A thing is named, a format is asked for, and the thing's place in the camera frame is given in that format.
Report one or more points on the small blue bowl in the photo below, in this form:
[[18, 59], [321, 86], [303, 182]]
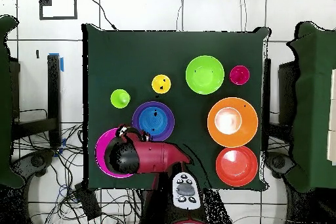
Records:
[[148, 125]]

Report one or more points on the large pink bowl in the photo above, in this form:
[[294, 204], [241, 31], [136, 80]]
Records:
[[100, 150]]

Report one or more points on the large orange bowl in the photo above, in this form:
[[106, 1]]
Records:
[[248, 129]]

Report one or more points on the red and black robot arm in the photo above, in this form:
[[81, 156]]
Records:
[[162, 155]]

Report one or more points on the purple bowl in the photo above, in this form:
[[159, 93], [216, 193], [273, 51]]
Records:
[[171, 121]]

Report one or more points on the yellow cup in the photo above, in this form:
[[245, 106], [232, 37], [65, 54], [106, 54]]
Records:
[[157, 84]]

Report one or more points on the lime green bowl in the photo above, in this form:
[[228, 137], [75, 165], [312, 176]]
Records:
[[204, 76]]

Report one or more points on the lime green cup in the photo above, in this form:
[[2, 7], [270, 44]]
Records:
[[119, 98]]

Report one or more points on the dark green tablecloth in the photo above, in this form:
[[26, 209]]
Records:
[[131, 55]]

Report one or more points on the red-pink cup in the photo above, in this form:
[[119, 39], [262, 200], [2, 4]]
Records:
[[239, 75]]

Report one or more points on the red-orange bowl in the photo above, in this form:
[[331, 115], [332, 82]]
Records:
[[236, 172]]

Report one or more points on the blue tape strip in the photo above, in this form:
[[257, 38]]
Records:
[[62, 65]]

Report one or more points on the black floor box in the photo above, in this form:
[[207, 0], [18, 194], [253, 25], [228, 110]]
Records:
[[88, 203]]

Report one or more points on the black chair base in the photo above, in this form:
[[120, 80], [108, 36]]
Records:
[[36, 161], [278, 163]]

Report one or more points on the green cloth side table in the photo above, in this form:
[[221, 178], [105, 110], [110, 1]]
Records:
[[315, 103], [5, 103]]

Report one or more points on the black metal frame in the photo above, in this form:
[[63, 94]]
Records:
[[287, 90], [53, 90]]

